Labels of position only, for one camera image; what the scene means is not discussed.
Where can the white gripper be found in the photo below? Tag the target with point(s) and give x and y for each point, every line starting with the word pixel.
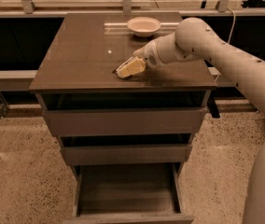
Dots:
pixel 146 55

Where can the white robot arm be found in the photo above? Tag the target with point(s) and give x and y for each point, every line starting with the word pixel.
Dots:
pixel 194 38

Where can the grey top drawer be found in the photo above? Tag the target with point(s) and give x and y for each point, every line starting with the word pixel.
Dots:
pixel 117 114

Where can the grey drawer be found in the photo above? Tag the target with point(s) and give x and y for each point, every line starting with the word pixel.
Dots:
pixel 117 114
pixel 128 194
pixel 126 149

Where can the grey drawer cabinet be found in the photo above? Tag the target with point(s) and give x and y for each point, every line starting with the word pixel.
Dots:
pixel 87 48

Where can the grey middle drawer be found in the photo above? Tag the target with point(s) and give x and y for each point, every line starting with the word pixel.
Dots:
pixel 126 149

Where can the grey bottom drawer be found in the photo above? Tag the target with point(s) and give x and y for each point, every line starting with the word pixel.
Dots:
pixel 128 194

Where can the white bowl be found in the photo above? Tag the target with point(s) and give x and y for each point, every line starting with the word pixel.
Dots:
pixel 143 26

